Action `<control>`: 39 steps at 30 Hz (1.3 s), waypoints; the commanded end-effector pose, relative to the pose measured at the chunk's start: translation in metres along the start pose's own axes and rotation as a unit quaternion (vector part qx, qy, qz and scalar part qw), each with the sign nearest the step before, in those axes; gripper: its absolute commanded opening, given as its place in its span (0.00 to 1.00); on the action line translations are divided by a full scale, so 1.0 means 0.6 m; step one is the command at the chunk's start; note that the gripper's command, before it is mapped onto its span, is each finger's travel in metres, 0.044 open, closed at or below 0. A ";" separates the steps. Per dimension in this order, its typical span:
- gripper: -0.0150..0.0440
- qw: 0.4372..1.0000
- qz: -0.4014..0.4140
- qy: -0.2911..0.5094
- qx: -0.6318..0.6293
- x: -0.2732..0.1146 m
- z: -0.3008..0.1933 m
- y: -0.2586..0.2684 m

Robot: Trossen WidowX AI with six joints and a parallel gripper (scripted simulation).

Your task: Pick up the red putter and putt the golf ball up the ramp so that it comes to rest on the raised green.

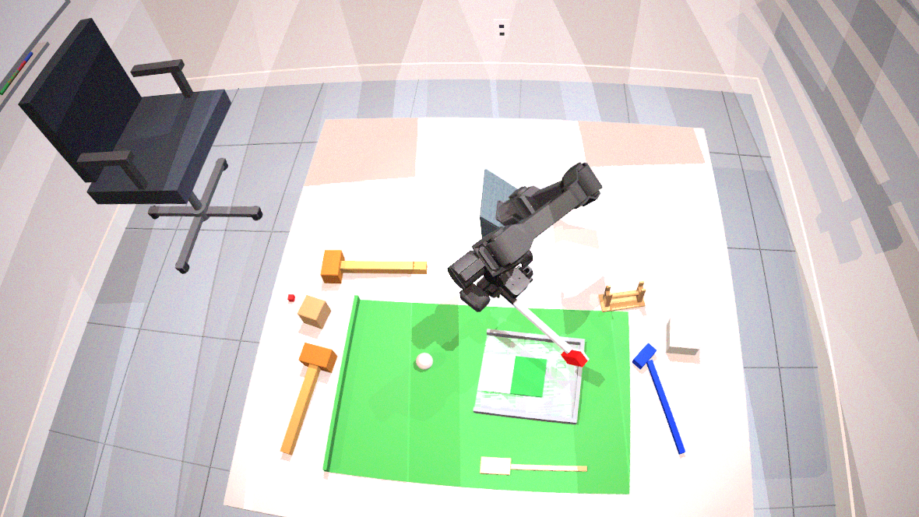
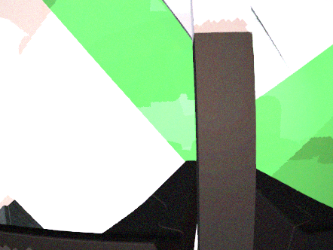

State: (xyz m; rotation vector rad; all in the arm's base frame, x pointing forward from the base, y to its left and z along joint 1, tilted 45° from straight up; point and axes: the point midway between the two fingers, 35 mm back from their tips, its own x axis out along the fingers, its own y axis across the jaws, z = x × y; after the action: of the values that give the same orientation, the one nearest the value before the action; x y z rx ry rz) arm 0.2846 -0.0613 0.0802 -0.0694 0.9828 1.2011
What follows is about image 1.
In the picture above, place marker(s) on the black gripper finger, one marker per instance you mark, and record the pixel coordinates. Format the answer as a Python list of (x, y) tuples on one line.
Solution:
[(497, 294)]

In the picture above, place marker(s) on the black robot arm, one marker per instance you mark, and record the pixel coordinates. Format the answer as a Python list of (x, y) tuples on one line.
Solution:
[(505, 247)]

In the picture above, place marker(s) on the tan cube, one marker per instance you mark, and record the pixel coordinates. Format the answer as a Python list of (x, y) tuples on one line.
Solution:
[(314, 311)]

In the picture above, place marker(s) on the orange mallet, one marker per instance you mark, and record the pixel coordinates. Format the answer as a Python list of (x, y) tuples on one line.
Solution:
[(316, 358), (334, 266)]

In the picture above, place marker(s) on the white ball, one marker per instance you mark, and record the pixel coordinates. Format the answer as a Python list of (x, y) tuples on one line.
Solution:
[(424, 361)]

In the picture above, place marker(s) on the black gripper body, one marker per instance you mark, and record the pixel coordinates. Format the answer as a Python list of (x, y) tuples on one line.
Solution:
[(475, 296)]

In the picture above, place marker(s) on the green flat mat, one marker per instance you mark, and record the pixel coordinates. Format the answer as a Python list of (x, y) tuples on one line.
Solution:
[(399, 422)]

